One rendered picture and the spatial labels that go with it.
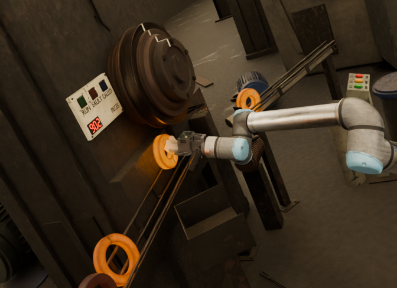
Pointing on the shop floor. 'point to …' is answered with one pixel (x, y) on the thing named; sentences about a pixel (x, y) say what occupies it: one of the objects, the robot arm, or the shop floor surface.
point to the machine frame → (38, 215)
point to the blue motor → (251, 79)
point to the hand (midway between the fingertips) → (164, 147)
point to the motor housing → (262, 189)
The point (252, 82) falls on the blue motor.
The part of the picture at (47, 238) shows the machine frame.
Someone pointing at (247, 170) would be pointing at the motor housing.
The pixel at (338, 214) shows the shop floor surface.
